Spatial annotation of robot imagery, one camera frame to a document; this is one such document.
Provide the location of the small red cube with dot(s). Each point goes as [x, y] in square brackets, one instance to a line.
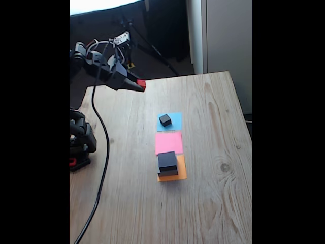
[142, 84]

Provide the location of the small dark cube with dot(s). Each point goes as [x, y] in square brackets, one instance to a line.
[165, 119]

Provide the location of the medium dark block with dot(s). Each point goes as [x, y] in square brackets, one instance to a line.
[167, 160]

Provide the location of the large grey block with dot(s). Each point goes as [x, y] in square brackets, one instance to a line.
[167, 173]

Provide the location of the yellow tape under tall tripod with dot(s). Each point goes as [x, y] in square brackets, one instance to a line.
[131, 66]

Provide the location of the tall black tripod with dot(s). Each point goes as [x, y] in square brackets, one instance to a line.
[152, 48]

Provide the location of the bright white light panel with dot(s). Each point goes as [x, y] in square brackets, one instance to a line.
[101, 5]

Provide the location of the blue paper sheet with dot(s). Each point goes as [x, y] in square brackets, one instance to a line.
[177, 122]

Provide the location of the pink paper sheet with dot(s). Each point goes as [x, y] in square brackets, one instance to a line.
[168, 142]

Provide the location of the white cabinet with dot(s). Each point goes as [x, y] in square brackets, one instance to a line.
[228, 38]

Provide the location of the orange paper sheet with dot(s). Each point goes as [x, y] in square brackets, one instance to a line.
[182, 172]

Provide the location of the small wrist camera board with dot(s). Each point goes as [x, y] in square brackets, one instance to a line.
[122, 38]

